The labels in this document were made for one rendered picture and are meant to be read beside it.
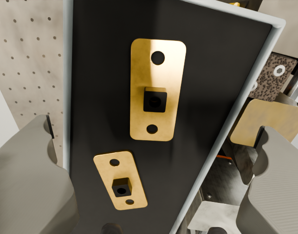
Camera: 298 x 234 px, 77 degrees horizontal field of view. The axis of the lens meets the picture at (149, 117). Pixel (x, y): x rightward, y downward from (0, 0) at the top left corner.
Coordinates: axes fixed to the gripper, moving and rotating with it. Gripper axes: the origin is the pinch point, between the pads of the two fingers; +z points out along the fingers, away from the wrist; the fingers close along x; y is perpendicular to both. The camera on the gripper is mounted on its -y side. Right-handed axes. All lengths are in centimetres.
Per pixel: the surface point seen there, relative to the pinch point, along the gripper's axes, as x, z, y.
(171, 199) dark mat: 2.8, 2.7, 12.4
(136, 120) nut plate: -1.4, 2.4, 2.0
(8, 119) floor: -109, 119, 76
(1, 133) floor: -119, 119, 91
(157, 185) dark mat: 1.0, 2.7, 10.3
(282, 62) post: 13.3, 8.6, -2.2
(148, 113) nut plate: -0.4, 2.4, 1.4
